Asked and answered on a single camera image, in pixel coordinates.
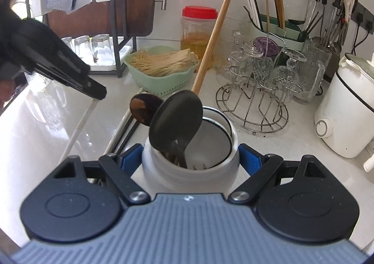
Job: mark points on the large clear glass pitcher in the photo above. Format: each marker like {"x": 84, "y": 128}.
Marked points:
{"x": 230, "y": 44}

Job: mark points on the white chopstick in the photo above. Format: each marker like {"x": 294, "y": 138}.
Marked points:
{"x": 79, "y": 129}
{"x": 118, "y": 132}

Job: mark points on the black wall outlet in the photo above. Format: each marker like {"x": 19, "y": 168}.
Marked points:
{"x": 362, "y": 16}

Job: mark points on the purple cup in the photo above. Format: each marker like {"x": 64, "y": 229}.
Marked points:
{"x": 266, "y": 46}

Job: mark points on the green plastic basket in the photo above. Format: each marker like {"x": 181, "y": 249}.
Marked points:
{"x": 163, "y": 84}

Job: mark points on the dried noodles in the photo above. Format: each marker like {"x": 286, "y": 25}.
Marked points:
{"x": 163, "y": 62}

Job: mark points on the metal spoon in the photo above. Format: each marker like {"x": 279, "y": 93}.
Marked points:
{"x": 144, "y": 107}

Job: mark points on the stemmed cut glass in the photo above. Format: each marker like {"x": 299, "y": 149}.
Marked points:
{"x": 285, "y": 82}
{"x": 239, "y": 65}

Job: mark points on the bundle of standing chopsticks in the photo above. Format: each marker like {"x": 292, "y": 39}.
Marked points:
{"x": 251, "y": 3}

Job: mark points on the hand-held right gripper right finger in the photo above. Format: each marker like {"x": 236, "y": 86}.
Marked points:
{"x": 249, "y": 159}

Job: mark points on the green chopstick holder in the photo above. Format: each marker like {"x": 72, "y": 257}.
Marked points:
{"x": 292, "y": 41}

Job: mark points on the glass tumbler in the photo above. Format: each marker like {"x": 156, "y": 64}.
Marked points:
{"x": 68, "y": 43}
{"x": 102, "y": 49}
{"x": 82, "y": 47}

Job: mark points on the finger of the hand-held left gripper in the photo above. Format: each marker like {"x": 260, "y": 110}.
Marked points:
{"x": 87, "y": 85}

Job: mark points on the black chopstick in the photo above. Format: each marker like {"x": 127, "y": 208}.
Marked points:
{"x": 124, "y": 139}
{"x": 131, "y": 135}

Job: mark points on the black metal dish rack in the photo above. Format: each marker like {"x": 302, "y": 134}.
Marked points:
{"x": 124, "y": 18}

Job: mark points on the long bamboo chopstick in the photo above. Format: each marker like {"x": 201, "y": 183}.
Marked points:
{"x": 216, "y": 30}

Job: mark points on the white ceramic jar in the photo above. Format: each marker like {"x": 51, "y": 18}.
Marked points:
{"x": 190, "y": 182}

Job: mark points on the white electric cooker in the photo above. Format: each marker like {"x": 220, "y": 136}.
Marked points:
{"x": 344, "y": 117}

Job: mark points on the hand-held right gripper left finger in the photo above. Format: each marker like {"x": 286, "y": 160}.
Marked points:
{"x": 131, "y": 159}

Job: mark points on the plastic jar red lid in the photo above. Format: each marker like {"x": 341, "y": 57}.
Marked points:
{"x": 198, "y": 38}

